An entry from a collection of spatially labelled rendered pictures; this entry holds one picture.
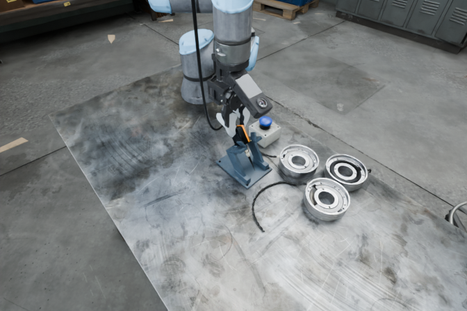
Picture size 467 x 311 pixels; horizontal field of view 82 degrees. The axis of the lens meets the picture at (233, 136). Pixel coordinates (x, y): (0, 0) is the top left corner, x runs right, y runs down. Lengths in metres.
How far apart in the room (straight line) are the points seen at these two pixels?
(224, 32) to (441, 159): 2.02
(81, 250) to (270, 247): 1.23
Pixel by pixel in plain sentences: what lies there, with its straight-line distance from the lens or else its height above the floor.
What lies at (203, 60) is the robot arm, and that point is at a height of 0.97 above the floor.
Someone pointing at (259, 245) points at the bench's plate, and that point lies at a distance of 0.65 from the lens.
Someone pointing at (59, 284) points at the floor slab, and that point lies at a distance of 1.68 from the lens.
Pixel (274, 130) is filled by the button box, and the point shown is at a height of 0.84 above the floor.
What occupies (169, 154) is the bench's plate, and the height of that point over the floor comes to 0.80.
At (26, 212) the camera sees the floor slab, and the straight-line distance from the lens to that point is 2.02.
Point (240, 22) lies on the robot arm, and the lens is 0.54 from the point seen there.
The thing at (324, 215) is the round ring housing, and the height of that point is 0.83.
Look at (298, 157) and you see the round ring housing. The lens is 0.79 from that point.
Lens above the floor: 1.39
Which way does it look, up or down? 43 degrees down
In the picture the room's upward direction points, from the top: straight up
